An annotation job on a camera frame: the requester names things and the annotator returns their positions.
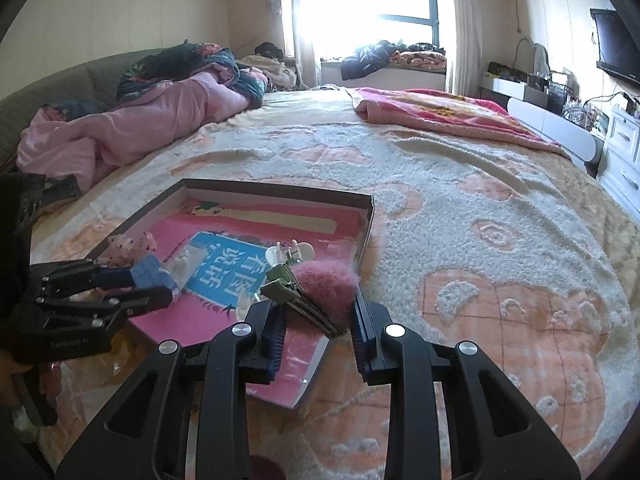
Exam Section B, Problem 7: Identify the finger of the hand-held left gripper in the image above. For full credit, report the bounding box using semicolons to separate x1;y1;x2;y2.
30;252;174;296
35;285;174;320

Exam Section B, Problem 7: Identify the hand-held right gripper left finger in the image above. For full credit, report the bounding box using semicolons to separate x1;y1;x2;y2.
55;295;288;480

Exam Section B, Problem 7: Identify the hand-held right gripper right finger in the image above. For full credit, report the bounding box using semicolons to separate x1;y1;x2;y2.
350;292;583;480

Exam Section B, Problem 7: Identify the polka-dot fabric scrunchie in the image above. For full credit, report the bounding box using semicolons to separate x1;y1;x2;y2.
106;231;157;267

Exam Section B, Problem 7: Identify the small clear plastic pouch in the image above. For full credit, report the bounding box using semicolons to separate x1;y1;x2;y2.
162;244;213;288

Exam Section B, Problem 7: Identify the pink fuzzy hair clip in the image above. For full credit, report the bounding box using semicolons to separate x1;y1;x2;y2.
260;260;362;339

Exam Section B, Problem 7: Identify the clear hair claw clip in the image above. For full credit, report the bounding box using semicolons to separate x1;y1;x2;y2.
264;241;315;267

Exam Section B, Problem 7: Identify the dark shallow cardboard box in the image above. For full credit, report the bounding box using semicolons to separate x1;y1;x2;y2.
87;177;376;409

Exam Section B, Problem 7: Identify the person's left hand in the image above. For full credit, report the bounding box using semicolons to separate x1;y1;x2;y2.
0;349;32;403

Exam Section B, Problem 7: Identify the blue booklet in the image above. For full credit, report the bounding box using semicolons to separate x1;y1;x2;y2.
177;231;297;312

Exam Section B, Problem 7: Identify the pink duvet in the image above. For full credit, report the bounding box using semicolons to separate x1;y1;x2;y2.
16;71;252;194

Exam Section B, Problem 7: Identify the green padded headboard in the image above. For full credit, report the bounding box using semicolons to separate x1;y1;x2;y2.
0;47;173;173

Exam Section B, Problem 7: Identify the dark floral duvet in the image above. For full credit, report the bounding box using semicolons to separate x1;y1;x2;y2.
116;40;269;109

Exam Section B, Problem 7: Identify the beige bedding pile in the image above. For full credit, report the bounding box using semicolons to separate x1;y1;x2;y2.
235;41;299;94

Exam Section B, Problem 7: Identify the pink blanket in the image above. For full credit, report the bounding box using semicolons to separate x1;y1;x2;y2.
346;86;572;162

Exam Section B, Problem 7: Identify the white window seat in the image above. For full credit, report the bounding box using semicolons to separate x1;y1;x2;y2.
320;59;447;89

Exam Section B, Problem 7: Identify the dark jacket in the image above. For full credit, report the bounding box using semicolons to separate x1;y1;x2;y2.
341;40;407;82

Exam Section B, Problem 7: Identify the pink floral cushion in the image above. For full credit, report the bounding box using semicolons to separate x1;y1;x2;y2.
390;49;448;72

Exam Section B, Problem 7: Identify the sheer white curtain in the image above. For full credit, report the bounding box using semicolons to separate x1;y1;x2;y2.
442;0;482;97
277;0;324;92

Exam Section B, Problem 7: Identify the black organizer box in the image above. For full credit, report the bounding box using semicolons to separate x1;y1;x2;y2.
525;71;568;113

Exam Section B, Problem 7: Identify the white drawer cabinet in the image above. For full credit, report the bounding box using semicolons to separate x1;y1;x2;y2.
596;104;640;212

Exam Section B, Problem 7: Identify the round mirror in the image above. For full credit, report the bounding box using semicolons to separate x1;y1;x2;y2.
515;36;552;77

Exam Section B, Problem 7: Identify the window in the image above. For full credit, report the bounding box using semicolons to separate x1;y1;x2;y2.
299;0;442;62

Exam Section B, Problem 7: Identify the black wall television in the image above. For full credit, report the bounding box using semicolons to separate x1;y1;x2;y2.
590;8;640;84

